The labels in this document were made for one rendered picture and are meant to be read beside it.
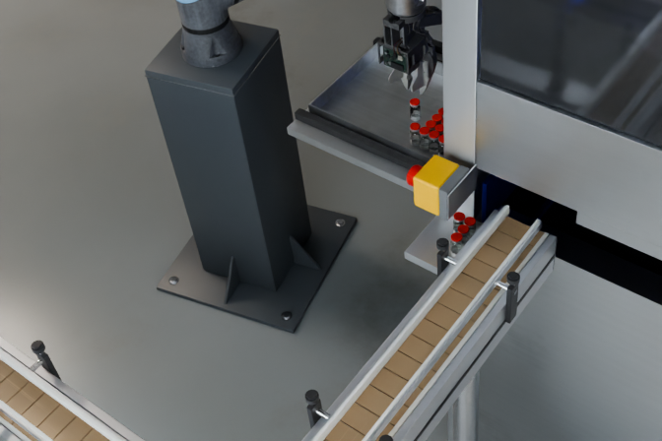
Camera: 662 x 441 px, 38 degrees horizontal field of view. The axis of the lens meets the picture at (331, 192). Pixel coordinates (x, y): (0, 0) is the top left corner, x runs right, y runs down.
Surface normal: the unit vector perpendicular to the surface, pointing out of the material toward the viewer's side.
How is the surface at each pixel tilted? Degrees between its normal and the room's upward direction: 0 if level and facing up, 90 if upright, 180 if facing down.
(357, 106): 0
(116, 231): 0
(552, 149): 90
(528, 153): 90
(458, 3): 90
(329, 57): 0
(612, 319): 90
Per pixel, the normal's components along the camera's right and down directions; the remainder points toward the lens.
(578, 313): -0.60, 0.61
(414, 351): -0.10, -0.69
